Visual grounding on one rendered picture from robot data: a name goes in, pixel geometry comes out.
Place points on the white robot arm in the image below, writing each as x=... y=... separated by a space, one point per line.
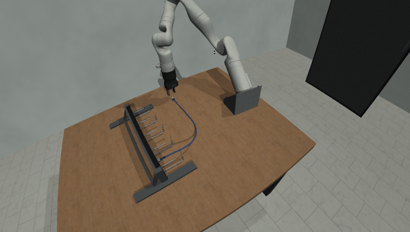
x=202 y=22

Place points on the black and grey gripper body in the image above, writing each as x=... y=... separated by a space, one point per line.
x=169 y=74

